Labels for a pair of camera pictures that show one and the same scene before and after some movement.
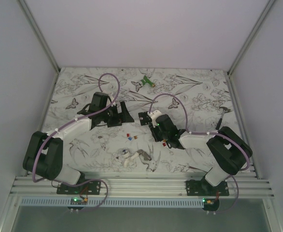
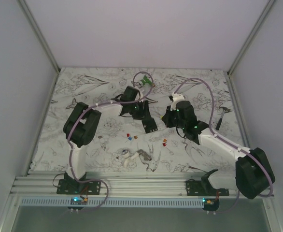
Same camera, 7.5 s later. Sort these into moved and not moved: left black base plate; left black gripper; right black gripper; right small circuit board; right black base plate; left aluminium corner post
Moved: left black gripper; right black gripper
Not moved: left black base plate; right small circuit board; right black base plate; left aluminium corner post
